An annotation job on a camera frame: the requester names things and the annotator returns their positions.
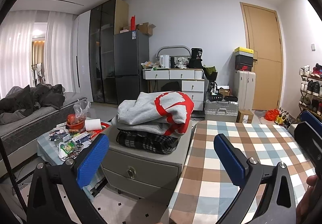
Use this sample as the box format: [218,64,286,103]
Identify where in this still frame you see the grey printed hoodie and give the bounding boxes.
[111,92,194,137]

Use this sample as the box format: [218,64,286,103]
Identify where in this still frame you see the dark clothes pile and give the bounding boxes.
[1,84,65,125]

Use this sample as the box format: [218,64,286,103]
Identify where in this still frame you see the person's right hand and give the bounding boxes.
[296,175,318,224]

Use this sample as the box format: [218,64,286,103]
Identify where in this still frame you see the wooden shoe rack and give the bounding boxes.
[298,63,322,122]

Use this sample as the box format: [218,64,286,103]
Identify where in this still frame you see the orange red bag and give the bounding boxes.
[264,109,280,122]

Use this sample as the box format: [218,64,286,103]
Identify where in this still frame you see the cluttered low table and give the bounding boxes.
[36,120,111,202]

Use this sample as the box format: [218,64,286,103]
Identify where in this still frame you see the small cardboard box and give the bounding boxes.
[236,109,254,124]

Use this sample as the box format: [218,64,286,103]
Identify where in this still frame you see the grey sofa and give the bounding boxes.
[1,92,84,168]

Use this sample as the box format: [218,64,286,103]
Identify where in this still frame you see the white tall cabinet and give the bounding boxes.
[232,70,256,110]

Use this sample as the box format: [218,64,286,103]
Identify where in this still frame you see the checkered bed sheet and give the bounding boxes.
[165,120,315,223]

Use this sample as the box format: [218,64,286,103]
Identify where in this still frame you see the white tissue roll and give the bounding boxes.
[85,119,101,131]

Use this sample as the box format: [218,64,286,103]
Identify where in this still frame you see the stacked shoe boxes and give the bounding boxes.
[234,47,254,71]

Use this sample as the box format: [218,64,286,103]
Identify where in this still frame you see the silver aluminium suitcase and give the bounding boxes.
[204,100,238,123]

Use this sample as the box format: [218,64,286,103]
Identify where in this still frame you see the wooden door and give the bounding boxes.
[241,3,283,110]

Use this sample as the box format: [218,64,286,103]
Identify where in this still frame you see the grey storage box left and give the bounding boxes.
[101,122,193,205]

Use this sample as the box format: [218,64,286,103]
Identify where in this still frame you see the black white plaid garment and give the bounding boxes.
[116,130,180,155]

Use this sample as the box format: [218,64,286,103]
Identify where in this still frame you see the white drawer desk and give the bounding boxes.
[143,69,205,111]

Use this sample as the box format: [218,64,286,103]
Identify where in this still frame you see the black coffee machine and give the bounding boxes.
[188,47,202,69]

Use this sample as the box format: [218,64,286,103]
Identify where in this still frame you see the white electric kettle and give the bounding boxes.
[159,55,170,69]

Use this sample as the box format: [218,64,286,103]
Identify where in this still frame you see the dark grey refrigerator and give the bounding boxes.
[114,30,150,104]

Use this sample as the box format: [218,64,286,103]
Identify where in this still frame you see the white curtain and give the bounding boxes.
[1,10,76,98]

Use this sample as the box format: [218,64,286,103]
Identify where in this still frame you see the dark glass wardrobe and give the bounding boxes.
[88,0,129,105]

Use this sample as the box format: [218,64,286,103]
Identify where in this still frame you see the open cardboard box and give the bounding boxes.
[136,22,156,36]

